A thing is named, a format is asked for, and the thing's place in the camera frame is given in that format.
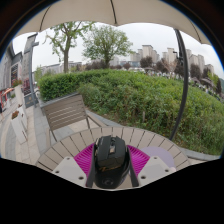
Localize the white flower planter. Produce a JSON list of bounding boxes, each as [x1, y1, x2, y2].
[[11, 79, 25, 106], [9, 109, 28, 144]]

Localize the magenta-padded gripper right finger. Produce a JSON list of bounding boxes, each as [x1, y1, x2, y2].
[[127, 144, 177, 188]]

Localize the black computer mouse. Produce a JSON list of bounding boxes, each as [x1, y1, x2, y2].
[[93, 134, 132, 190]]

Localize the dense round-crowned tree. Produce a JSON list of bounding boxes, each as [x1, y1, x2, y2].
[[82, 24, 134, 69]]

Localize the tall grey sign pillar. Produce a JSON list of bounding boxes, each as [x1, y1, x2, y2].
[[21, 33, 40, 108]]

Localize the thin-crowned tree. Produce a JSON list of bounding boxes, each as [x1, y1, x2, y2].
[[44, 21, 96, 74]]

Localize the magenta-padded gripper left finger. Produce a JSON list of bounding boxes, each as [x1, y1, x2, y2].
[[51, 143, 98, 189]]

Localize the brown slatted patio chair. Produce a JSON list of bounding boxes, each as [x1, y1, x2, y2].
[[41, 93, 108, 141]]

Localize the green hedge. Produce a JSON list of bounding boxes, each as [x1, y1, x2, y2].
[[38, 69, 224, 156]]

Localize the beige patio umbrella with pole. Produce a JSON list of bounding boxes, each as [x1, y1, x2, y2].
[[14, 0, 213, 142]]

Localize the distant apartment buildings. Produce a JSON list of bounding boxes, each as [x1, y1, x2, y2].
[[129, 44, 216, 76]]

